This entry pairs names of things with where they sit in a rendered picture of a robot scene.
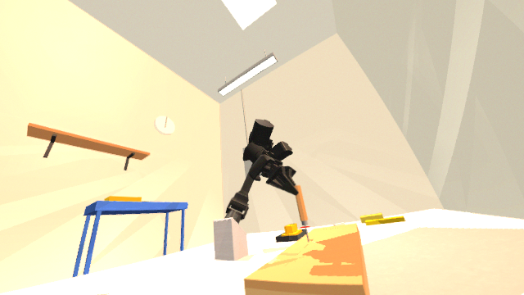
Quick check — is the dark grey rectangular frame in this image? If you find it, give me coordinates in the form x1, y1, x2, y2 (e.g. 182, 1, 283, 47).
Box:
275, 229, 306, 243

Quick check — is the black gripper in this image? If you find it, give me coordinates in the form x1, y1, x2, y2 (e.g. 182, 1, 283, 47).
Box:
249, 150, 298, 195

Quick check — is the orange-handled awl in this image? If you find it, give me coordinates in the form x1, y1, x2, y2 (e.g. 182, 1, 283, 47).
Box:
295, 186, 309, 242

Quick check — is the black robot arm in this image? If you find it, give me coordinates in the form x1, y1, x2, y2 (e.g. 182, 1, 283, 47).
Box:
224, 119, 293, 224

